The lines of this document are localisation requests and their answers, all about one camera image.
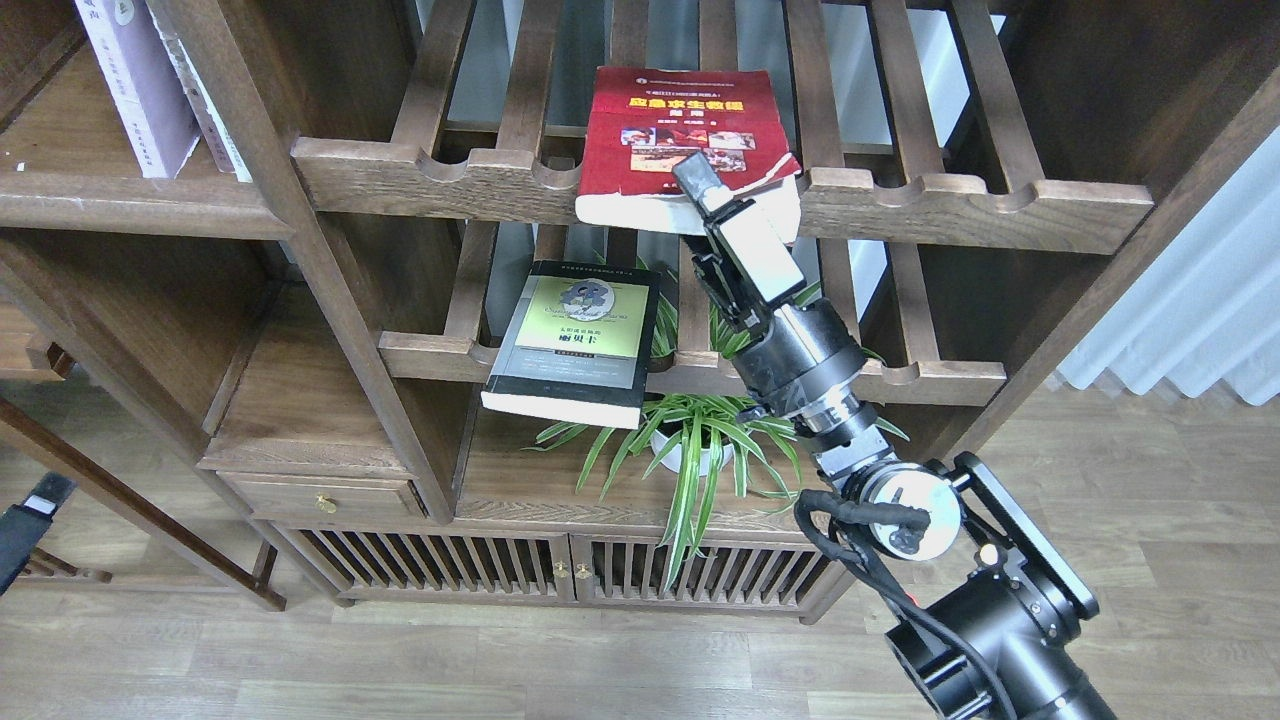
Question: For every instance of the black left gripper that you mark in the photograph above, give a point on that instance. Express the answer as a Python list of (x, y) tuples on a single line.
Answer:
[(24, 524)]

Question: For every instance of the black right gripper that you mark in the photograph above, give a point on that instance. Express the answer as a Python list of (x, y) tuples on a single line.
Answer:
[(800, 360)]

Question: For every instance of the red paperback book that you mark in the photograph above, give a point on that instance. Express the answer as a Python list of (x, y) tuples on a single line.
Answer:
[(644, 121)]

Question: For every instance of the white and lilac book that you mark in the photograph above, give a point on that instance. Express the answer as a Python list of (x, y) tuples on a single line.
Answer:
[(145, 88)]

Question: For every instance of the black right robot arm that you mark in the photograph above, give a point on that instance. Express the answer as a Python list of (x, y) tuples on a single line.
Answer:
[(986, 605)]

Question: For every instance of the black and green book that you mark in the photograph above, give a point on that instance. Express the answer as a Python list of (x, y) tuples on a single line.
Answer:
[(578, 345)]

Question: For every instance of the green spider plant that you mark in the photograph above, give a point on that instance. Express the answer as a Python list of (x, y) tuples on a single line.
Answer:
[(701, 440)]

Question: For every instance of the dark wooden bookshelf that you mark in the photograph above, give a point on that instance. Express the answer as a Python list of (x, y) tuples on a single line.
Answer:
[(984, 179)]

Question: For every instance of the brass drawer knob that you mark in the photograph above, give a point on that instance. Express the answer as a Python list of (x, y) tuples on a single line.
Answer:
[(325, 503)]

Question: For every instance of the white pleated curtain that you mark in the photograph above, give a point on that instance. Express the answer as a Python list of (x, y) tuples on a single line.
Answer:
[(1206, 311)]

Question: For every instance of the white book behind post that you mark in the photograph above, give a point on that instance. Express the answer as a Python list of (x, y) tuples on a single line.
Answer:
[(222, 146)]

